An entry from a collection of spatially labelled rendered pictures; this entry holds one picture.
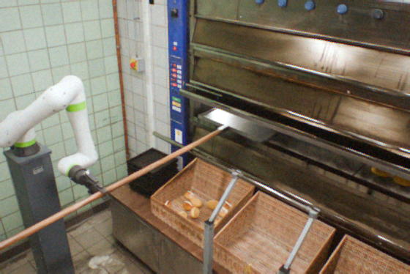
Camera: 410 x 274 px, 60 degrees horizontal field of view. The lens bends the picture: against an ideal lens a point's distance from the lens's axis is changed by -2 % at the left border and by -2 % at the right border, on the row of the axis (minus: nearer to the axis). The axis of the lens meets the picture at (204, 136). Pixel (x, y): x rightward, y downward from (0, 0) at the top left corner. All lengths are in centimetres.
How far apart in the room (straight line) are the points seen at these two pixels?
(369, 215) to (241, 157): 88
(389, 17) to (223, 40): 97
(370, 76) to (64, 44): 214
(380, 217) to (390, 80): 75
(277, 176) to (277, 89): 57
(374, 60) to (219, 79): 99
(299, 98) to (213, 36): 70
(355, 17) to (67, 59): 207
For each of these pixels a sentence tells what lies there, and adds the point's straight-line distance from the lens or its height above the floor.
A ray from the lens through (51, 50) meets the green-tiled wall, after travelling 293.
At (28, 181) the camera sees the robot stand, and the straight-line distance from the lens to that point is 233.
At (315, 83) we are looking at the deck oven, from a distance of 201.
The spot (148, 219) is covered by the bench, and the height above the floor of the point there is 58.
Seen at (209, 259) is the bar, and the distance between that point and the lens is 217.
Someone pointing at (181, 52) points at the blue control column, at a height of 164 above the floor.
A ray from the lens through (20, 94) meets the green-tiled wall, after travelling 290.
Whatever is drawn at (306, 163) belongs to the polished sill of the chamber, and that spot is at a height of 118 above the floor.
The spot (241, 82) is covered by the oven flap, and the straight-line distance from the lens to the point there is 228.
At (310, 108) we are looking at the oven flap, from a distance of 205.
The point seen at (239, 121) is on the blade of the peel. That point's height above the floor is 119.
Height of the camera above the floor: 226
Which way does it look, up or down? 27 degrees down
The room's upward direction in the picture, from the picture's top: 1 degrees clockwise
